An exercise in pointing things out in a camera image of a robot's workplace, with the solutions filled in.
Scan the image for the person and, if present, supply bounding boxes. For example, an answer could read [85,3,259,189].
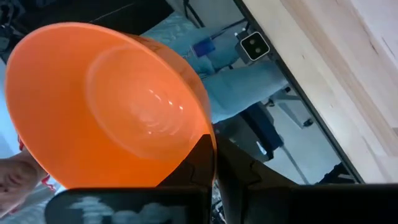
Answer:
[141,12,290,125]

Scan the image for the grey office chair base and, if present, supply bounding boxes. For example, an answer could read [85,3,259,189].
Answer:
[264,86,315,128]

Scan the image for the orange plastic mini bowl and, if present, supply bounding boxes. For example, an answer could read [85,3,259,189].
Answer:
[4,21,218,190]

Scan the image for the person's hand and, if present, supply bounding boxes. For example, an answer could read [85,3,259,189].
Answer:
[0,149,47,218]

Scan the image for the small blue object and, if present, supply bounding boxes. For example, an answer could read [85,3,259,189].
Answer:
[192,37,216,58]

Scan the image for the dark blue box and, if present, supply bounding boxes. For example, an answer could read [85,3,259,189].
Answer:
[241,102,285,162]

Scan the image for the white black depth camera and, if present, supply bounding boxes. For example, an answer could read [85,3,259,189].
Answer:
[234,29,271,65]

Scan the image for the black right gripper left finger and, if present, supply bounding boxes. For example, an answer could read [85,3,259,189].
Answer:
[157,133,216,190]

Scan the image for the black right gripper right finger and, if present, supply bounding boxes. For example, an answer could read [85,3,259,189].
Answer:
[216,136,298,224]

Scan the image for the red wrist string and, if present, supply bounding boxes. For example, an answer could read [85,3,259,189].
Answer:
[17,135,57,192]

